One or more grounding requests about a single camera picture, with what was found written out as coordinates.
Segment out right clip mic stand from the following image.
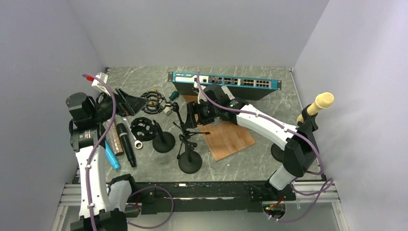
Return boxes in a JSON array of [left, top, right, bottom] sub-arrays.
[[270, 103, 319, 163]]

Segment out black handheld microphone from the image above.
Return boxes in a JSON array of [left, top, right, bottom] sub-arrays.
[[116, 123, 137, 167]]

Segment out blue foam microphone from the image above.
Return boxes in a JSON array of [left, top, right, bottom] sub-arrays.
[[105, 141, 121, 170]]

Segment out blue network switch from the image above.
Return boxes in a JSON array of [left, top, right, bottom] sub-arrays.
[[167, 72, 282, 101]]

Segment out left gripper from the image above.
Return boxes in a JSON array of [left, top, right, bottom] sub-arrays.
[[91, 87, 150, 123]]

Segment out yellow foam microphone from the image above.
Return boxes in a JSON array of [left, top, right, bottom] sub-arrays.
[[304, 92, 335, 116]]

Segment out white hinged bracket fixture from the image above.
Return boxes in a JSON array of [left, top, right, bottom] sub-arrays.
[[221, 86, 235, 100]]

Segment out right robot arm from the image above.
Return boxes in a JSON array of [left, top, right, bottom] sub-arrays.
[[186, 83, 324, 200]]

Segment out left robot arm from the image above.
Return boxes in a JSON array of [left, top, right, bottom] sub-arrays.
[[65, 88, 147, 231]]

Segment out yellow handled pliers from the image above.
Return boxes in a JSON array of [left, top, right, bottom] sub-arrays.
[[147, 89, 160, 106]]

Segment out clip desk mic stand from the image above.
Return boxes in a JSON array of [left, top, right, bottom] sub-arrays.
[[177, 134, 203, 174]]

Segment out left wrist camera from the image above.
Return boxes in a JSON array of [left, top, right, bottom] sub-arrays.
[[82, 72, 108, 92]]

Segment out silver mesh glitter microphone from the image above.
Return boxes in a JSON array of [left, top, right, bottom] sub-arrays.
[[105, 119, 125, 156]]

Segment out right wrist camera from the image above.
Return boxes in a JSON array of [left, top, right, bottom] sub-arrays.
[[193, 83, 207, 104]]

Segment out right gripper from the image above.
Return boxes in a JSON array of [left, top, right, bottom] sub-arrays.
[[185, 99, 220, 128]]

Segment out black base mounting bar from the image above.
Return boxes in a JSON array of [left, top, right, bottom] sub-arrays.
[[128, 180, 296, 215]]

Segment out wooden board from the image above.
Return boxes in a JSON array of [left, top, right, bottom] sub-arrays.
[[184, 95, 256, 161]]

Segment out tripod shock mount stand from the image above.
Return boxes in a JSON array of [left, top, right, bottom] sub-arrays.
[[141, 91, 210, 139]]

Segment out shock mount desk stand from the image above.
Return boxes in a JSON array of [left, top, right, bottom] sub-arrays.
[[131, 117, 175, 153]]

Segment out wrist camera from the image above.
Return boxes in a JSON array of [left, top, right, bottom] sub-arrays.
[[82, 72, 108, 92], [193, 83, 207, 104]]

